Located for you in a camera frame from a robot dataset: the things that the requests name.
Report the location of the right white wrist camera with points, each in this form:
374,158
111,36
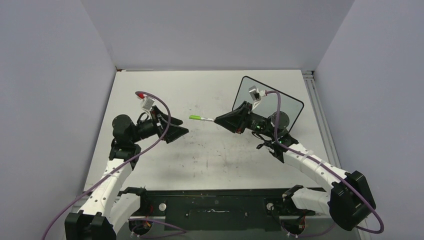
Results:
257,96

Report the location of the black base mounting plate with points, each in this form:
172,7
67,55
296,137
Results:
219,210

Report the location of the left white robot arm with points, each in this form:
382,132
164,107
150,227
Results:
99,218

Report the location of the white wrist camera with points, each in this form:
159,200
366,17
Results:
257,96
147,103

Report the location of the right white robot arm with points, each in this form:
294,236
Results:
346,198

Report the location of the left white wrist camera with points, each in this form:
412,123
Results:
147,103

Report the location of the aluminium rail right side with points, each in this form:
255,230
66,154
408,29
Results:
329,145

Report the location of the white whiteboard marker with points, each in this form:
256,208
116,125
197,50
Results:
207,119

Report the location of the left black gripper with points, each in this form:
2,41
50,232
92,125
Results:
174,131

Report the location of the green marker cap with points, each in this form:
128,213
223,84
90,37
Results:
195,117

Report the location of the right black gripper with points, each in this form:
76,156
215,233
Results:
236,121

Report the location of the aluminium front frame rail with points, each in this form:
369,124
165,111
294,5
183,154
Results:
317,228

